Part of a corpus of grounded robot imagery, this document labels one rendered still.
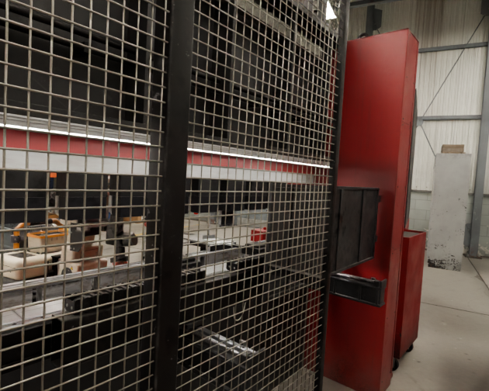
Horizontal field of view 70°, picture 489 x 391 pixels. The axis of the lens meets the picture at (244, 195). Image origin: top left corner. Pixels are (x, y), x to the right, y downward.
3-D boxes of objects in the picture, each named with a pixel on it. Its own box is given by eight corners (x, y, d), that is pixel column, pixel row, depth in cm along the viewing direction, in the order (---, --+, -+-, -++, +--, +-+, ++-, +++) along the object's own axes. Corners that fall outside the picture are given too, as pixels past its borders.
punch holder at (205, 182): (207, 209, 181) (209, 178, 180) (219, 212, 176) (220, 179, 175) (185, 211, 170) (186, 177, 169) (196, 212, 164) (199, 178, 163)
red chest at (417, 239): (357, 331, 320) (365, 223, 315) (416, 351, 288) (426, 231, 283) (332, 350, 282) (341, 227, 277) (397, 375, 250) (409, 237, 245)
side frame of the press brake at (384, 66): (286, 341, 293) (304, 63, 281) (391, 384, 238) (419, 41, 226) (268, 351, 274) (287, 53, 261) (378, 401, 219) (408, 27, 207)
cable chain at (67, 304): (194, 277, 121) (195, 266, 121) (206, 281, 117) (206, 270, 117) (64, 309, 87) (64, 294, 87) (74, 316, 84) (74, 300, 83)
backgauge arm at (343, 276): (282, 276, 222) (283, 254, 221) (385, 304, 181) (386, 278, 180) (275, 278, 216) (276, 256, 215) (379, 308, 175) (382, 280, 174)
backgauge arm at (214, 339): (137, 323, 141) (139, 289, 141) (264, 392, 101) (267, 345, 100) (119, 329, 135) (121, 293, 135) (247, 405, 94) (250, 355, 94)
